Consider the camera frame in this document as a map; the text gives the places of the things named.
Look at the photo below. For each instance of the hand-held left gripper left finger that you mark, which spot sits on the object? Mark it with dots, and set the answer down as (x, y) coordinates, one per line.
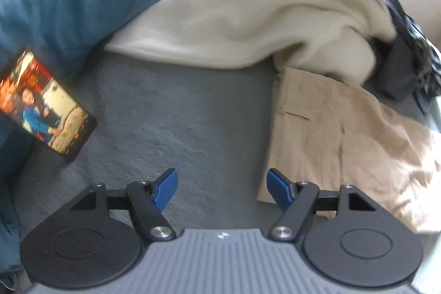
(167, 187)

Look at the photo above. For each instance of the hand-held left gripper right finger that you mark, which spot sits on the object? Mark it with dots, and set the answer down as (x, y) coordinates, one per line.
(279, 189)

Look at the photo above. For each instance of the beige pants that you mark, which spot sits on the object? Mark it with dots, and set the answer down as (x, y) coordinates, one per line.
(344, 128)

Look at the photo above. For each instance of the grey bed cover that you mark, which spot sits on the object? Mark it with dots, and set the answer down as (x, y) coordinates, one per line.
(172, 108)

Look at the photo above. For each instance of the smartphone with lit screen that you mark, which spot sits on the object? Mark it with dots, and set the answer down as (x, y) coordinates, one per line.
(44, 104)

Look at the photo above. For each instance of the black garment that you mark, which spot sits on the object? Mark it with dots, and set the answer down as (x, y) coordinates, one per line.
(396, 73)

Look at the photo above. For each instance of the blue jeans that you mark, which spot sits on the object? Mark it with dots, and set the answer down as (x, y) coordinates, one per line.
(422, 103)

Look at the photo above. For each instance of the cream fleece blanket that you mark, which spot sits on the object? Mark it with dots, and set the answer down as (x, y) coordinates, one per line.
(241, 15)

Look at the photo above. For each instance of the plaid shirt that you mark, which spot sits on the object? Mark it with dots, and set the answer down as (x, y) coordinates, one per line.
(423, 49)

